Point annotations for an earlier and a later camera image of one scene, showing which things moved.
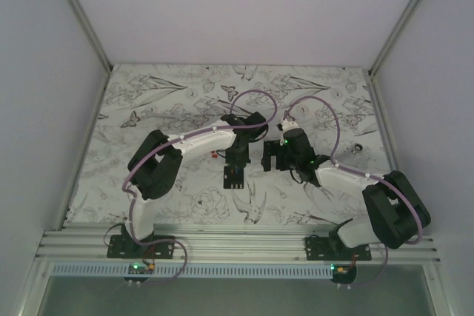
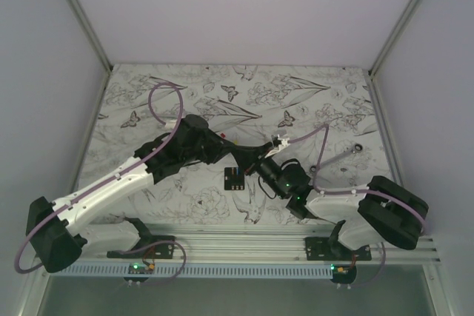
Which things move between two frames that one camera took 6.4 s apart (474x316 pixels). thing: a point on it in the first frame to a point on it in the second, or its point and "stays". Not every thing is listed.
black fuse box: x=233 y=177 stays
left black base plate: x=124 y=246 stays
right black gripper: x=273 y=148 to x=261 y=156
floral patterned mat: x=333 y=106 stays
